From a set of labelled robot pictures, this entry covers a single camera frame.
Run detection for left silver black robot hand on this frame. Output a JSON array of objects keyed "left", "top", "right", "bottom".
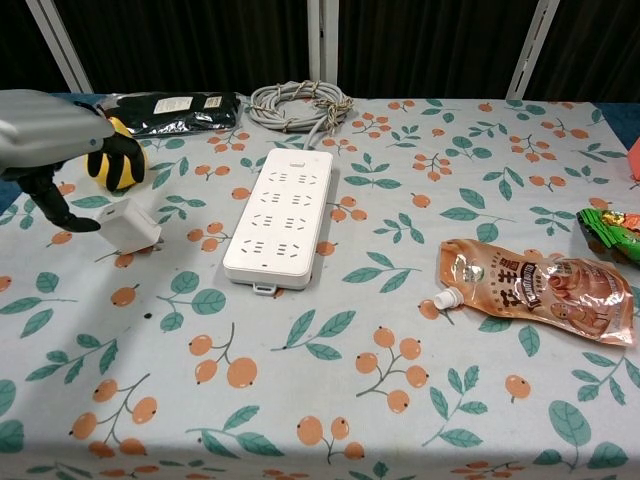
[{"left": 0, "top": 89, "right": 149, "bottom": 234}]

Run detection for white square charger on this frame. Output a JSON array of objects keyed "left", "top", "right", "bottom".
[{"left": 94, "top": 197, "right": 165, "bottom": 254}]

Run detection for yellow pear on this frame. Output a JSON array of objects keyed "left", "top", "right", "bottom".
[{"left": 87, "top": 115, "right": 148, "bottom": 191}]

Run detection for black curtain panel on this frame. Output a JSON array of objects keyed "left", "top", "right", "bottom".
[
  {"left": 0, "top": 0, "right": 69, "bottom": 94},
  {"left": 338, "top": 0, "right": 544, "bottom": 100},
  {"left": 49, "top": 0, "right": 311, "bottom": 99},
  {"left": 527, "top": 0, "right": 640, "bottom": 104}
]

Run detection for black gloves in plastic bag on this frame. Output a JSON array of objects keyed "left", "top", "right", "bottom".
[{"left": 97, "top": 92, "right": 243, "bottom": 139}]

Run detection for white power strip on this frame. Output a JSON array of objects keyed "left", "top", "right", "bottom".
[{"left": 222, "top": 147, "right": 335, "bottom": 296}]

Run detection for floral tablecloth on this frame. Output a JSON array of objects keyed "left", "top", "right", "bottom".
[{"left": 0, "top": 92, "right": 640, "bottom": 480}]

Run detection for brown sauce pouch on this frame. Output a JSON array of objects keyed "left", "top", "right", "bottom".
[{"left": 433, "top": 238, "right": 636, "bottom": 347}]

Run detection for green snack bag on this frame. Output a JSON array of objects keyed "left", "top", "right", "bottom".
[{"left": 575, "top": 207, "right": 640, "bottom": 266}]

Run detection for orange cube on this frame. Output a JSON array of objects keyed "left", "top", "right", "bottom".
[{"left": 625, "top": 139, "right": 640, "bottom": 182}]

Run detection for white metal frame post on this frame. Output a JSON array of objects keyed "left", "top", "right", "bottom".
[
  {"left": 507, "top": 0, "right": 561, "bottom": 101},
  {"left": 29, "top": 0, "right": 96, "bottom": 94},
  {"left": 307, "top": 0, "right": 341, "bottom": 84}
]

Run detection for grey coiled power cable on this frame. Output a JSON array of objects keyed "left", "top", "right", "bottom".
[{"left": 248, "top": 79, "right": 355, "bottom": 151}]

